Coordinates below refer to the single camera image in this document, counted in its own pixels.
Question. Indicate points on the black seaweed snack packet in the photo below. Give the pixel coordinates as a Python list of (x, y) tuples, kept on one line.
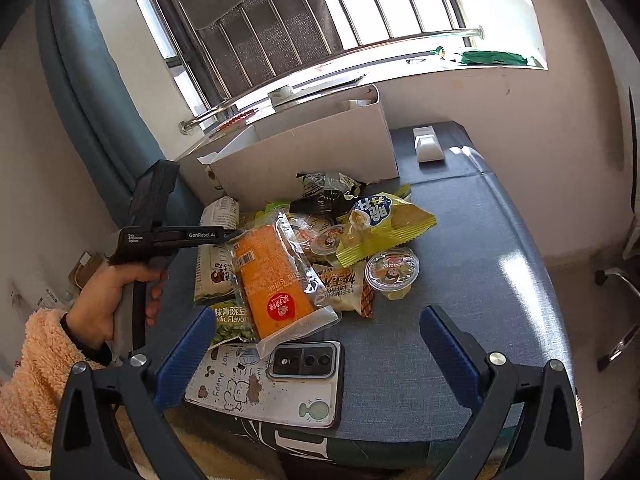
[(330, 194)]

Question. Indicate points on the office chair base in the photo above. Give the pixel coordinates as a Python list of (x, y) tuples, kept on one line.
[(618, 278)]

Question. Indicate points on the blue curtain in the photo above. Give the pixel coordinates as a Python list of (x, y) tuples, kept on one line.
[(116, 98)]

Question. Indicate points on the steel window railing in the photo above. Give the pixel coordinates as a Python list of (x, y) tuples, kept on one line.
[(313, 57)]

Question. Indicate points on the fried corn cake packet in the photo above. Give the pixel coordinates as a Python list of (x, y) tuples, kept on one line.
[(347, 288)]

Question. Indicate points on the beige cookie packet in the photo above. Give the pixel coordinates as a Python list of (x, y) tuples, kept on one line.
[(214, 276)]

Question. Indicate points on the person's left hand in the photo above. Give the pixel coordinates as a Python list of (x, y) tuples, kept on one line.
[(91, 319)]

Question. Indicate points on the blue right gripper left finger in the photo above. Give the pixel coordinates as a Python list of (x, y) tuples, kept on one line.
[(174, 375)]

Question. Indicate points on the orange cake snack packet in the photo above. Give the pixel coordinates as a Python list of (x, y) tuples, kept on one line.
[(286, 297)]

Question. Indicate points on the fluffy peach left sleeve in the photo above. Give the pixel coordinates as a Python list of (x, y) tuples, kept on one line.
[(30, 399)]

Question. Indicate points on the white cardboard box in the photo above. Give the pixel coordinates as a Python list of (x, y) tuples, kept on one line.
[(344, 131)]

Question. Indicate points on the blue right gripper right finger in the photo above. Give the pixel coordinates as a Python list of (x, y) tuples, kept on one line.
[(457, 354)]

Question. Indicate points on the clear jelly cup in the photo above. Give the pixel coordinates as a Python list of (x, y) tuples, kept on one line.
[(393, 272), (328, 240)]

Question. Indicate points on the yellow chip bag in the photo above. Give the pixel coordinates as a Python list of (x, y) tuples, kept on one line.
[(380, 222)]

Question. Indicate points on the clear jelly cup front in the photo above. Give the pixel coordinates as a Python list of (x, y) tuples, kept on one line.
[(393, 272)]

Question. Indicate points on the green cloth on sill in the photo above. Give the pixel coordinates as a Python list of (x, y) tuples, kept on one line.
[(476, 57)]

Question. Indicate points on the smartphone with cartoon case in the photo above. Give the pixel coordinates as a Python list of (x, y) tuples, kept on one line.
[(299, 385)]

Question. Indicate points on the green pea snack packet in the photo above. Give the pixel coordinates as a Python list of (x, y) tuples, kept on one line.
[(234, 322)]

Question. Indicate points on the small white device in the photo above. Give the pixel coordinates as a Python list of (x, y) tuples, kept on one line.
[(427, 145)]

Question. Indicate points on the clear jelly cup rear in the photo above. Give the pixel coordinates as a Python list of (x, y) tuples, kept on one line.
[(328, 240)]

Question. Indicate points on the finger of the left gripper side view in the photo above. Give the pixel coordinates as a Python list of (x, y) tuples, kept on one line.
[(216, 236)]

